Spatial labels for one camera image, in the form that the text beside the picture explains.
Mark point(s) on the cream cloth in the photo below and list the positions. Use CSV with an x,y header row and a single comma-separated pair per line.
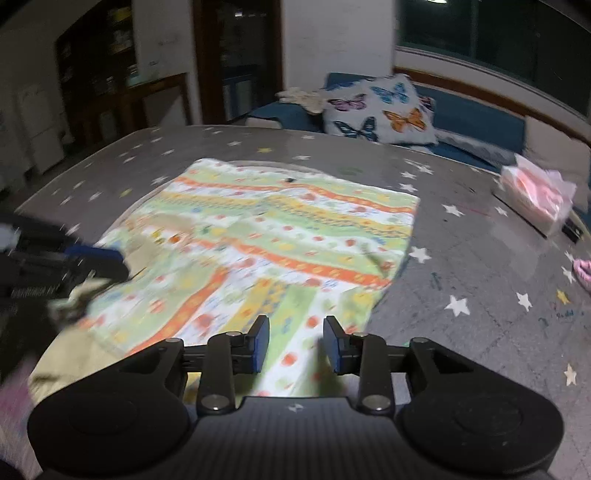
x,y
302,99

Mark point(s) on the dark window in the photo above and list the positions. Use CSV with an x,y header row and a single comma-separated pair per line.
x,y
498,32

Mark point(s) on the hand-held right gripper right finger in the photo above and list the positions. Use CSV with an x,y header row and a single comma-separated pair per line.
x,y
332,345

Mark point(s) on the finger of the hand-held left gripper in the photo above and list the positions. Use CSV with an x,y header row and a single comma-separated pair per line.
x,y
104,265

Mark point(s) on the pink striped cloth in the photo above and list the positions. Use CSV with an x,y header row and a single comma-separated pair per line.
x,y
584,272

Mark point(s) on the butterfly print pillow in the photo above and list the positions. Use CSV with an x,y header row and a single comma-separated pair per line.
x,y
376,110

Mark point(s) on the white cabinet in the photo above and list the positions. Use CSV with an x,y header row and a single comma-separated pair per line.
x,y
40,131

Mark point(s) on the dark wooden bookshelf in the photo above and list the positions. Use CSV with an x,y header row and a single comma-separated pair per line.
x,y
97,69

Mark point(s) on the dark wooden door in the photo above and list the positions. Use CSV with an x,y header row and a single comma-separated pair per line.
x,y
238,60

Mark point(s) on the blue sofa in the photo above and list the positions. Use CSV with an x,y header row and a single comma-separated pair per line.
x,y
471,122

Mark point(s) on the colourful striped print garment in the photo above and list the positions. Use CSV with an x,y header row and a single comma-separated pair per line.
x,y
277,240

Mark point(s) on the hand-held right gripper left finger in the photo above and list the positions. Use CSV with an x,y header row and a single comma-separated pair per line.
x,y
260,345

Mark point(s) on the beige cloth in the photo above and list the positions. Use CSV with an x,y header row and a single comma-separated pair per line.
x,y
69,364

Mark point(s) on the small black object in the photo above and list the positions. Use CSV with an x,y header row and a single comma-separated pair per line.
x,y
571,230

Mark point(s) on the pink tissue pack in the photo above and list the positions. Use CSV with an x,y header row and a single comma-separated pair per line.
x,y
538,194

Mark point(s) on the beige cushion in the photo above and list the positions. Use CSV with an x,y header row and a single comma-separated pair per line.
x,y
556,143

